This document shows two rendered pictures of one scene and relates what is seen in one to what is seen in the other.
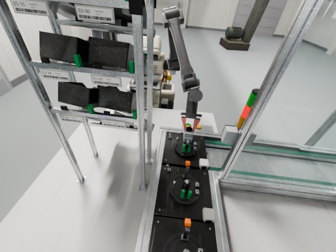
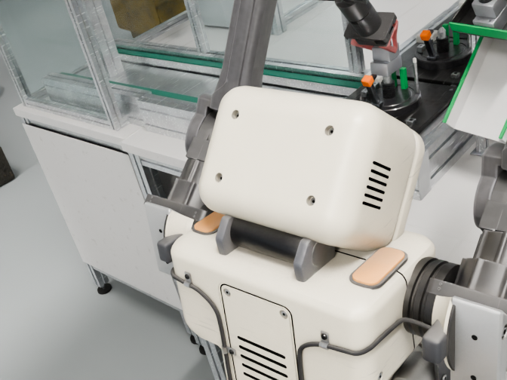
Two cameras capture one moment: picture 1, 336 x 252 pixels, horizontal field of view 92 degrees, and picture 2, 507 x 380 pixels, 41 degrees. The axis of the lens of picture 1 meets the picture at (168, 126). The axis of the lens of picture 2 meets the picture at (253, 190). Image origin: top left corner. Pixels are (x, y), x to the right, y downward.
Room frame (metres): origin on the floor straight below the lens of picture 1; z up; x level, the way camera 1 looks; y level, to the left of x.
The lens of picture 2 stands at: (1.85, 0.66, 1.69)
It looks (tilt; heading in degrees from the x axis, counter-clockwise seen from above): 32 degrees down; 227
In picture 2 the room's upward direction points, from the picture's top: 14 degrees counter-clockwise
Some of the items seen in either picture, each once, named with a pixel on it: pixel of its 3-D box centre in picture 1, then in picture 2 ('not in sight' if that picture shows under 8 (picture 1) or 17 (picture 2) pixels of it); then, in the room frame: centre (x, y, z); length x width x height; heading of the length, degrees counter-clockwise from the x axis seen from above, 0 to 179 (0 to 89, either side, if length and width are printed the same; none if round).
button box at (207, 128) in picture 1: (197, 130); not in sight; (0.86, -0.20, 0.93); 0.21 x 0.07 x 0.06; 88
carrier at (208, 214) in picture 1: (186, 185); (442, 41); (0.39, -0.10, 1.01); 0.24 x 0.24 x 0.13; 88
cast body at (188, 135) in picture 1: (188, 134); (388, 54); (0.63, -0.11, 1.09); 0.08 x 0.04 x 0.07; 0
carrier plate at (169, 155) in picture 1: (185, 149); (390, 107); (0.64, -0.11, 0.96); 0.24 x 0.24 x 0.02; 88
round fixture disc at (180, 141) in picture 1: (185, 147); (389, 99); (0.64, -0.11, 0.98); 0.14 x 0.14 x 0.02
